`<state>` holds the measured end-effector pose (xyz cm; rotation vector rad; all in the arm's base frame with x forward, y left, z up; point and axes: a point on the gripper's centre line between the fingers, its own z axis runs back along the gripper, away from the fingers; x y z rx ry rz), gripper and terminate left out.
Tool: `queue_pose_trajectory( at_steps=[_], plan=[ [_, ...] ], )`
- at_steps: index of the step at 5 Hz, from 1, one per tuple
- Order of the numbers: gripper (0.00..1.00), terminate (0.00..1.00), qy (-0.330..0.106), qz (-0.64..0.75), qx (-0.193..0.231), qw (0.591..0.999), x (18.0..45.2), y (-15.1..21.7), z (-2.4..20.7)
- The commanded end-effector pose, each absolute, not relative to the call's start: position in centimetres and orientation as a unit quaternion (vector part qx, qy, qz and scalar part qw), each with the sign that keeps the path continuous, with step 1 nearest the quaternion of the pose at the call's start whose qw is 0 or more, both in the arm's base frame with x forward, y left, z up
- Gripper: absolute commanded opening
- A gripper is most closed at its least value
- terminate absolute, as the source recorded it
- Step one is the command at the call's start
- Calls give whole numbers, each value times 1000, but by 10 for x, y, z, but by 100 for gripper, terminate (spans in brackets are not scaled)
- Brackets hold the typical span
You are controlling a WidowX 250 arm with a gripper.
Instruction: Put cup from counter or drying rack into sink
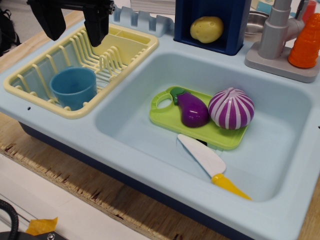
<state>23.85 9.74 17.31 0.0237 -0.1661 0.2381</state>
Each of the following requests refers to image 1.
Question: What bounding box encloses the light blue toy sink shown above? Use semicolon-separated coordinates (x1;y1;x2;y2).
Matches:
0;23;320;240

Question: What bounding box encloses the grey toy faucet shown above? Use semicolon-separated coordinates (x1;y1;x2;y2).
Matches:
244;0;320;83

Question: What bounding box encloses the dark blue plastic box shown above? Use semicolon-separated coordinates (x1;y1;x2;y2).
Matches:
174;0;251;56

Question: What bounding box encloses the green plastic cutting board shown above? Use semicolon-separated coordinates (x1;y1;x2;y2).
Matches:
149;86;248;150

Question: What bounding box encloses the white toy knife yellow handle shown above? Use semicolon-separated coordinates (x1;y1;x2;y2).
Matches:
177;134;251;200

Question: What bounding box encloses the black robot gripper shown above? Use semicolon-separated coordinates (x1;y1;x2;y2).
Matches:
27;0;116;47

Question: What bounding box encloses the purple striped toy onion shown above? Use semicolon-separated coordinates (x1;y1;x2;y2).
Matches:
208;87;255;130

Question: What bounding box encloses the light blue plate holder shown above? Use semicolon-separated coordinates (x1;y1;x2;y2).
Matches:
109;6;175;38

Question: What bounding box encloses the purple toy eggplant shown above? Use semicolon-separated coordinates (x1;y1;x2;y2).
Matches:
170;87;210;128

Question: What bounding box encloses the black bag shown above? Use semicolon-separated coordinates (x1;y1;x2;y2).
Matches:
0;9;21;57

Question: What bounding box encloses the metal bowl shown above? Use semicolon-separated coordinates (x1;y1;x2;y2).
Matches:
245;11;269;36

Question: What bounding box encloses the blue plastic cup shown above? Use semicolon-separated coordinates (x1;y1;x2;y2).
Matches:
49;67;97;111

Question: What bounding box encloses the black cable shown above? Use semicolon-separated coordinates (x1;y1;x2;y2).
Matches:
0;199;20;240

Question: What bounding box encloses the yellow tape piece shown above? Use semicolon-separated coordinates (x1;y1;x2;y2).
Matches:
25;217;59;236

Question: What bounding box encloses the yellow toy potato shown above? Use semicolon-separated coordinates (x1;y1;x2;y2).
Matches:
190;16;224;44

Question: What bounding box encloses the orange toy carrot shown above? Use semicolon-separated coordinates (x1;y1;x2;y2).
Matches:
288;13;320;69

